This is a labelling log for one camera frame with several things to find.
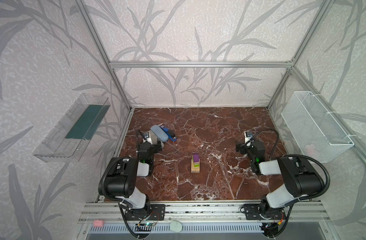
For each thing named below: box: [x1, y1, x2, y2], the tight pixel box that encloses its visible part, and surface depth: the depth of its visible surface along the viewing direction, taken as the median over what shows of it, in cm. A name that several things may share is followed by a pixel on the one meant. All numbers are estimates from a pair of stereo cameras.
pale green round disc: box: [169, 220, 183, 233], surface depth 70 cm
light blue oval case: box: [150, 125, 169, 143], surface depth 104 cm
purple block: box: [193, 152, 199, 163], surface depth 96 cm
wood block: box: [191, 158, 200, 173], surface depth 88 cm
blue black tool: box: [159, 125, 177, 142], surface depth 104 cm
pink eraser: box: [93, 219, 105, 228], surface depth 71 cm
